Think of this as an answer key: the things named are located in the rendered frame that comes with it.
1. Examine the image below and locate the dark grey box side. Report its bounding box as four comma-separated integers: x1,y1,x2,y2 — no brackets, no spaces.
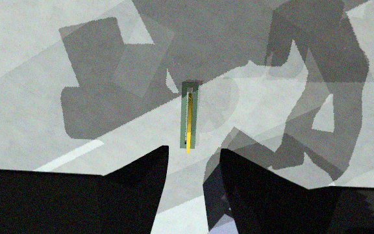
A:
203,164,227,215

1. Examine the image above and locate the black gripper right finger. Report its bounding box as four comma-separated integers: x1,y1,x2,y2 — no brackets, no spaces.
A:
219,148,374,234

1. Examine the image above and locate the dark green slotted bar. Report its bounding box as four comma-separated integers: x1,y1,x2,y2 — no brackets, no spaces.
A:
180,82,199,149

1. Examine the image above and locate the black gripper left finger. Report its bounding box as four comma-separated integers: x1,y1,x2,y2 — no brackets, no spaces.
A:
0,146,169,234

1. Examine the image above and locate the gold coin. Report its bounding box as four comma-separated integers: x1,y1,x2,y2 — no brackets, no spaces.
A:
186,94,192,153

